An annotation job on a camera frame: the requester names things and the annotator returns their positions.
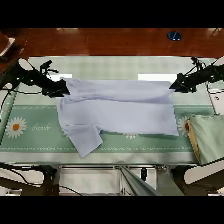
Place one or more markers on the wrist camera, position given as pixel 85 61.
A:
pixel 197 65
pixel 46 68

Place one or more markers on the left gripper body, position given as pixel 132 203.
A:
pixel 56 89

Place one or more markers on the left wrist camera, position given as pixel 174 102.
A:
pixel 46 68

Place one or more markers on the silver frame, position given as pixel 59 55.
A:
pixel 137 184

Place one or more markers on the pale green garment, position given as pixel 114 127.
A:
pixel 210 138

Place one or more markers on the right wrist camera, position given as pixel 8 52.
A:
pixel 197 65

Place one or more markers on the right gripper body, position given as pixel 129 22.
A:
pixel 182 84

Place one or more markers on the pale lilac T-shirt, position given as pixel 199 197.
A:
pixel 120 111

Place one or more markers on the blue round object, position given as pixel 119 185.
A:
pixel 174 35

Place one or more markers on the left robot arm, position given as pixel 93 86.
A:
pixel 23 76

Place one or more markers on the yellow garment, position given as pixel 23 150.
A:
pixel 190 133

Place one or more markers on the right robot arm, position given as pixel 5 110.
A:
pixel 210 74

